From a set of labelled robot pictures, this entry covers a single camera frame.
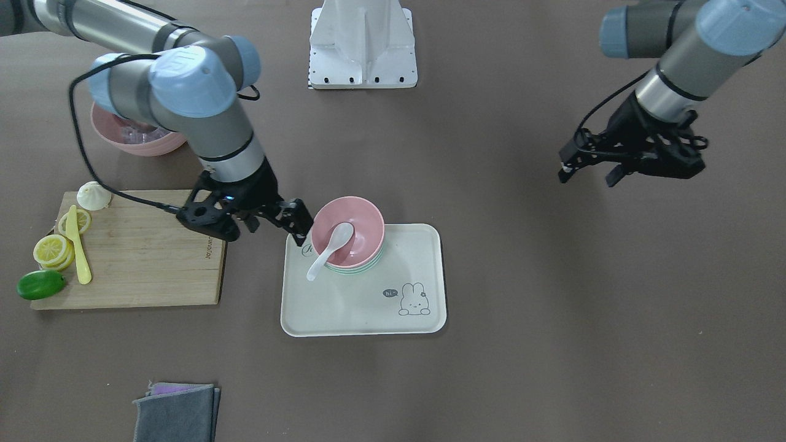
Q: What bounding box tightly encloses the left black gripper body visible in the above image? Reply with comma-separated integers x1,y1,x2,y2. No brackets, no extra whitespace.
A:
574,93,708,179

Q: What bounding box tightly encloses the pink patterned bowl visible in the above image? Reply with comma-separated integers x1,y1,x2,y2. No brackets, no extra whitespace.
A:
91,104,186,157

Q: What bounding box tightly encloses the lemon slice stack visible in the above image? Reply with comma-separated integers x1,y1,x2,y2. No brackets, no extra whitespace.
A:
32,235,75,271

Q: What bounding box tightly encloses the white plastic spoon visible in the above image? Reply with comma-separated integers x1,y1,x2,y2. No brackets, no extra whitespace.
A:
306,223,354,281

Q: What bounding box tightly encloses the yellow plastic knife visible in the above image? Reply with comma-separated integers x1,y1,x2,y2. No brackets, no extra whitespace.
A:
65,205,92,285

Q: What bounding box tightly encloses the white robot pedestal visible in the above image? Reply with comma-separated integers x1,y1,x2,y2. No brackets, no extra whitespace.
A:
307,1,419,90

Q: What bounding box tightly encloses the purple cloth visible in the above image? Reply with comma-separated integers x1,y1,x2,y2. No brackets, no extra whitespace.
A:
146,382,200,395

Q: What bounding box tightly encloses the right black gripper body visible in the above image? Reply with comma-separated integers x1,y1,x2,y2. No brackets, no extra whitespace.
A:
177,159,284,241

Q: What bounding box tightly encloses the white garlic bulb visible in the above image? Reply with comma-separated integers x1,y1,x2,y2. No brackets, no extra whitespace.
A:
76,181,113,212

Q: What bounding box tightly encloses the grey folded cloth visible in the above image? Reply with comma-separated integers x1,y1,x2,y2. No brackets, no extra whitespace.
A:
134,384,221,441

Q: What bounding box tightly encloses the cream rabbit tray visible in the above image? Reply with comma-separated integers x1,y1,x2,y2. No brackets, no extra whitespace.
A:
281,223,448,338

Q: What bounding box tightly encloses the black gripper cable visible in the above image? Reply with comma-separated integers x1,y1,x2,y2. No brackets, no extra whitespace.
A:
68,54,185,212

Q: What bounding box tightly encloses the bamboo cutting board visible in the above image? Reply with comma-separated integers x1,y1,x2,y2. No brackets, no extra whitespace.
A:
31,196,225,311

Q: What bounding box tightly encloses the green lime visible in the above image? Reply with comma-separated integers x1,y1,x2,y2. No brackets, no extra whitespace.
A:
16,269,66,300

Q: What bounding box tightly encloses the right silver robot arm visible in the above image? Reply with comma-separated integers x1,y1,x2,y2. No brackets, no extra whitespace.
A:
2,1,313,246

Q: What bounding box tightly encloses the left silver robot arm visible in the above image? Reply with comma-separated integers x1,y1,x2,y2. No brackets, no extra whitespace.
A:
558,1,784,187

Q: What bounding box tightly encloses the green bowl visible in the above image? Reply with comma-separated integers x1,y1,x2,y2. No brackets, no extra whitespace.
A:
325,244,385,274

